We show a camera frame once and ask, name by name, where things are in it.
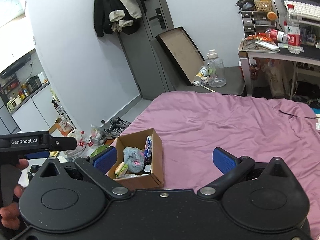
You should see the white keyboard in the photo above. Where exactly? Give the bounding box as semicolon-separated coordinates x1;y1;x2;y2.
284;0;320;22

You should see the brown cardboard box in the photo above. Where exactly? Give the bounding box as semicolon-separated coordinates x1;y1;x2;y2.
107;128;164;190

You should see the red can on desk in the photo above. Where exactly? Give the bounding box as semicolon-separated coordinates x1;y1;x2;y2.
265;28;287;43

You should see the clear bag white filling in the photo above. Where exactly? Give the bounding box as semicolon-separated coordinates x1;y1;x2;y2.
116;174;143;179

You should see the water bottle on floor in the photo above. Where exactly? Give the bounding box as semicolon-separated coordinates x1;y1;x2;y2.
86;135;94;147

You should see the person left hand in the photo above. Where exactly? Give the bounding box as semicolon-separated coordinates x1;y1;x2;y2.
1;159;29;230

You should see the large clear plastic jug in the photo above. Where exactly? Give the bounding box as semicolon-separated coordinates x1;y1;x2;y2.
204;49;227;88

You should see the yellow white container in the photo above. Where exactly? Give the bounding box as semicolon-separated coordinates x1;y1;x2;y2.
194;66;208;82

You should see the black knitted glove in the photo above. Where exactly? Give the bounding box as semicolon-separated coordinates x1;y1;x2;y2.
143;157;152;174

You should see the grey pink plush toy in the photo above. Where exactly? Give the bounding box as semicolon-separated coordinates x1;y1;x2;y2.
123;147;145;174

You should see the pink bed sheet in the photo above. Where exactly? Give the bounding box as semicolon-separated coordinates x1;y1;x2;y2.
125;92;319;239

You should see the grey sneakers pair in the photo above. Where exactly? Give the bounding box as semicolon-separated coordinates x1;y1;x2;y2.
103;117;131;140

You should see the black framed cardboard tray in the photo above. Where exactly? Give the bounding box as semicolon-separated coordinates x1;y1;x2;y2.
156;27;204;86

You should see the burger plush toy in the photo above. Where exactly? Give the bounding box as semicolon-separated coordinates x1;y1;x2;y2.
114;161;129;177

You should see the clear bag of trash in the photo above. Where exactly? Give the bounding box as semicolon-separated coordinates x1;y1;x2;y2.
91;125;107;145

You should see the orange cardboard box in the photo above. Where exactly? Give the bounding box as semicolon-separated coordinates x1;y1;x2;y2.
48;118;73;137

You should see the water bottle on desk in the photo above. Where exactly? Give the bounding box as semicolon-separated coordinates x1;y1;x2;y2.
286;4;300;55

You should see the white desk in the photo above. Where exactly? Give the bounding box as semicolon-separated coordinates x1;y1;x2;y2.
238;40;319;97

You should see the green cartoon floor mat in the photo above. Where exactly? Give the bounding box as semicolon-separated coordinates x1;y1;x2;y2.
90;145;109;158

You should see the small drawer organizer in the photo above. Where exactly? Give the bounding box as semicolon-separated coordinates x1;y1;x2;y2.
240;11;276;38

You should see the wicker basket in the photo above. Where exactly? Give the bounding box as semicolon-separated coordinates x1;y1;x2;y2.
254;0;273;12

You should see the white plastic shopping bag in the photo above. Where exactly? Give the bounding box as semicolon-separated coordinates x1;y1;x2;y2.
63;129;89;160

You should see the hanging black beige jacket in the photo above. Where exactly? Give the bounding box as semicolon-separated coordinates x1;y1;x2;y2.
93;0;147;37

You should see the blue tissue pack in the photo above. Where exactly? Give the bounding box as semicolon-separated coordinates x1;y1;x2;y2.
144;136;153;159

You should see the black cable on bed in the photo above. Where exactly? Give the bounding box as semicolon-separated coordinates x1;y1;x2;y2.
278;109;318;119

